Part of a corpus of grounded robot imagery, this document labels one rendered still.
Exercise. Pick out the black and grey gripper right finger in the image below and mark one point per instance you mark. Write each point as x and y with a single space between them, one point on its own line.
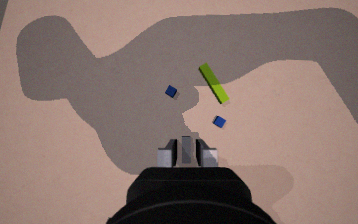
206 156

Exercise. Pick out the lime green rod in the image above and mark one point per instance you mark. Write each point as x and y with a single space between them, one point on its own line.
213 83

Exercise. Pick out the small blue cube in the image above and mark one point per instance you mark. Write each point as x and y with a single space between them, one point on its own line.
219 121
171 91

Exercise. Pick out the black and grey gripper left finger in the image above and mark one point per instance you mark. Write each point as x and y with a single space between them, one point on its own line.
167 157

